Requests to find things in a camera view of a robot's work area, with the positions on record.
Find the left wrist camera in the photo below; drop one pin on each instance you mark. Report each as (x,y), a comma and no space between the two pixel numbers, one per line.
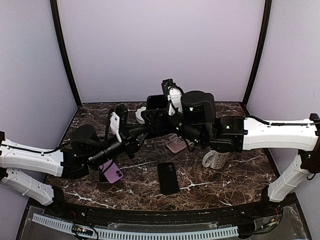
(118,118)

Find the clear phone case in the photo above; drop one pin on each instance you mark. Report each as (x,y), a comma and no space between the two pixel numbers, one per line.
(175,139)

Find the black frame post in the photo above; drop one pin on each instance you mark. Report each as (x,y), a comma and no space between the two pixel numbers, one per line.
(63,51)
(259,52)

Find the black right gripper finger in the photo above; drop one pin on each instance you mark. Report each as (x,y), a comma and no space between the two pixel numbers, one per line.
(149,117)
(163,122)

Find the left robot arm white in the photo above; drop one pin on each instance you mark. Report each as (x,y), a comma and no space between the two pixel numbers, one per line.
(88,152)

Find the pink phone case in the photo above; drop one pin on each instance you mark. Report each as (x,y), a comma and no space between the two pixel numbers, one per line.
(174,148)

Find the white slotted cable duct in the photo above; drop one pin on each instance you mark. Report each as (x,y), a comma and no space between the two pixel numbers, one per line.
(118,231)

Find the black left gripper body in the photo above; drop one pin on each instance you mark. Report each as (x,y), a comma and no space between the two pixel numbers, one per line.
(101,157)

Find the silver smartphone under purple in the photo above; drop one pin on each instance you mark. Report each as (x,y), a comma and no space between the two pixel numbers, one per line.
(101,177)

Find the green circuit board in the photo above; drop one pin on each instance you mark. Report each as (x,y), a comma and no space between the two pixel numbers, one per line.
(79,230)

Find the black smartphone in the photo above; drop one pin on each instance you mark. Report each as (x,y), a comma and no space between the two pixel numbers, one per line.
(156,102)

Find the black phone case with ring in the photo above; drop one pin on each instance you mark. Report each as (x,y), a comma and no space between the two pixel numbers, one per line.
(168,180)

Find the black front rail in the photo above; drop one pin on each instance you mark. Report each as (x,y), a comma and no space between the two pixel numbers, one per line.
(100,203)

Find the black frame post left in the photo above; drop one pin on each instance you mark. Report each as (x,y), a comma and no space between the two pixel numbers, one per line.
(63,51)

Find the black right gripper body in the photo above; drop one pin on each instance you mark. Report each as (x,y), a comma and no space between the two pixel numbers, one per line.
(191,132)

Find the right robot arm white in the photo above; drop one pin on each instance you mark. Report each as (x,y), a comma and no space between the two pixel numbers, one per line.
(192,116)

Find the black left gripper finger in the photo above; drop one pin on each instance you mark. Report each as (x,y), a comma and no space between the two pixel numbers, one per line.
(139,139)
(135,130)

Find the white patterned mug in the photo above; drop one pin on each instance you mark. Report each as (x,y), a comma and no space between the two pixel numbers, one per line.
(215,160)

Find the black frame post right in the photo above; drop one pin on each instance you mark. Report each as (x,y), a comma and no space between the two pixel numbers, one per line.
(259,52)

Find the white scalloped ceramic bowl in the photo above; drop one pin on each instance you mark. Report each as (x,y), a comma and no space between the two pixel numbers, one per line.
(138,115)

